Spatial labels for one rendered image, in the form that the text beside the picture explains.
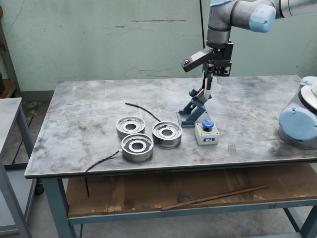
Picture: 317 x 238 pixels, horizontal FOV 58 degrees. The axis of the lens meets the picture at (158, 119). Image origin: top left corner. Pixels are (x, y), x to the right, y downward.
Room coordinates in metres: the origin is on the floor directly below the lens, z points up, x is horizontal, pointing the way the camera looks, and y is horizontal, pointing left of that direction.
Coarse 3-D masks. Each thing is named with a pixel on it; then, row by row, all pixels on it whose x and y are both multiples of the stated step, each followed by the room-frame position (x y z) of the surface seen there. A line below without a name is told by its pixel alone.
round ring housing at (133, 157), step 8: (128, 136) 0.75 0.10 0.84; (136, 136) 0.76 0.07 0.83; (144, 136) 0.76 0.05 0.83; (136, 144) 0.73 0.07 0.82; (144, 144) 0.72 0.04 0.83; (152, 144) 0.71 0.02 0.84; (128, 152) 0.67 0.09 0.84; (144, 152) 0.67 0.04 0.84; (152, 152) 0.70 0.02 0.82; (136, 160) 0.67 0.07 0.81; (144, 160) 0.67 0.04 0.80
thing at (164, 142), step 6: (156, 126) 0.82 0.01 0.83; (168, 126) 0.83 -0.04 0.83; (174, 126) 0.83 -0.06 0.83; (162, 132) 0.80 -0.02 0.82; (168, 132) 0.81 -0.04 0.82; (174, 132) 0.79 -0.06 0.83; (180, 132) 0.79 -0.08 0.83; (156, 138) 0.75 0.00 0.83; (162, 138) 0.74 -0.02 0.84; (174, 138) 0.74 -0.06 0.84; (180, 138) 0.76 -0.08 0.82; (162, 144) 0.74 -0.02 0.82; (168, 144) 0.74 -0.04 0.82; (174, 144) 0.75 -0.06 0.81
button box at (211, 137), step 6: (198, 126) 0.81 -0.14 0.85; (198, 132) 0.78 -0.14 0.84; (204, 132) 0.78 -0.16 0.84; (210, 132) 0.78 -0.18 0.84; (216, 132) 0.78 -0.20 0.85; (198, 138) 0.77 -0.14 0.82; (204, 138) 0.76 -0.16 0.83; (210, 138) 0.76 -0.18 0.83; (216, 138) 0.77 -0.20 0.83; (198, 144) 0.76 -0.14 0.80; (204, 144) 0.76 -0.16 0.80; (210, 144) 0.76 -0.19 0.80
